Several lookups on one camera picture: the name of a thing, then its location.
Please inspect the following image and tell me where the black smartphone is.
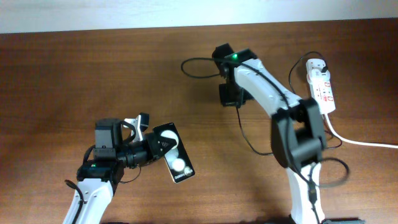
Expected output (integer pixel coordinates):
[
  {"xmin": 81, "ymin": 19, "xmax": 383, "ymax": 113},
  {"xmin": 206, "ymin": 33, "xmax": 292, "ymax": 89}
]
[{"xmin": 153, "ymin": 123, "xmax": 195, "ymax": 184}]

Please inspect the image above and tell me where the black charger cable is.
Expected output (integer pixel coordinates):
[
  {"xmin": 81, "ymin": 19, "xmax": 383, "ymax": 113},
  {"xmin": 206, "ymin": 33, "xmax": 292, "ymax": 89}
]
[{"xmin": 234, "ymin": 51, "xmax": 343, "ymax": 156}]

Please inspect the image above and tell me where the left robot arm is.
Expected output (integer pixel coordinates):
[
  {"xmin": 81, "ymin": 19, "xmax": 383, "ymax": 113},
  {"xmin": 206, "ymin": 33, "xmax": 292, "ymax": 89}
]
[{"xmin": 63, "ymin": 118, "xmax": 179, "ymax": 223}]

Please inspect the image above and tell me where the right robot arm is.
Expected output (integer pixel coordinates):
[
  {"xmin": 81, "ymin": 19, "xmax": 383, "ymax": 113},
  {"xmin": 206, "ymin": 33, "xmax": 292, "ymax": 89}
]
[{"xmin": 211, "ymin": 44, "xmax": 362, "ymax": 224}]

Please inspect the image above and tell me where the white USB charger plug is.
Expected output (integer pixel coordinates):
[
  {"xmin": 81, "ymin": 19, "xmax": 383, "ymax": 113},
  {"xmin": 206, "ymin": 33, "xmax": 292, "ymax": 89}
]
[{"xmin": 307, "ymin": 68, "xmax": 330, "ymax": 85}]

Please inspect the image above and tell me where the white power strip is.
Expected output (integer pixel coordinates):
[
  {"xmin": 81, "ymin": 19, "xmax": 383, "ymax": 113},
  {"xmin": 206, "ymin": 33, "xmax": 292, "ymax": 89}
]
[{"xmin": 306, "ymin": 58, "xmax": 336, "ymax": 114}]

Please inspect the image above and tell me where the white power strip cord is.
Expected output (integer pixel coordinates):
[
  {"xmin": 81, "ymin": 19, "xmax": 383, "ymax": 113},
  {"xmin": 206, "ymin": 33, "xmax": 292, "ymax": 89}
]
[{"xmin": 322, "ymin": 113, "xmax": 398, "ymax": 149}]

